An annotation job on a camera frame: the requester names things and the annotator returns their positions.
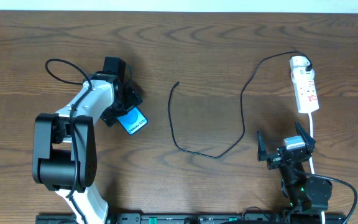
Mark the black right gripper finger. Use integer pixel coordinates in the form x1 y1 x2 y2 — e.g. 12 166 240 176
295 121 316 152
257 129 267 162

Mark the blue Galaxy smartphone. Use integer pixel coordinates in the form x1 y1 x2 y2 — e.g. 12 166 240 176
117 107 148 135

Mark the black USB charging cable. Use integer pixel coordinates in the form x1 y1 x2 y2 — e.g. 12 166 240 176
167 50 313 159

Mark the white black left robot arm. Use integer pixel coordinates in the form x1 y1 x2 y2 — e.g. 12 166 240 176
32 72 147 223

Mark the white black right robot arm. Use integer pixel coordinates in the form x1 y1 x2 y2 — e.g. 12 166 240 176
257 122 333 220

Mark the white USB charger adapter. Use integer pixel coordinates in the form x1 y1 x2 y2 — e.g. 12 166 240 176
290 56 315 83

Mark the white power strip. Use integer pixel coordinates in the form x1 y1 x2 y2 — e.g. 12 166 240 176
293 79 319 114

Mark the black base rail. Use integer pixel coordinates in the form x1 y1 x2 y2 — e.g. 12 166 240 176
35 211 346 224

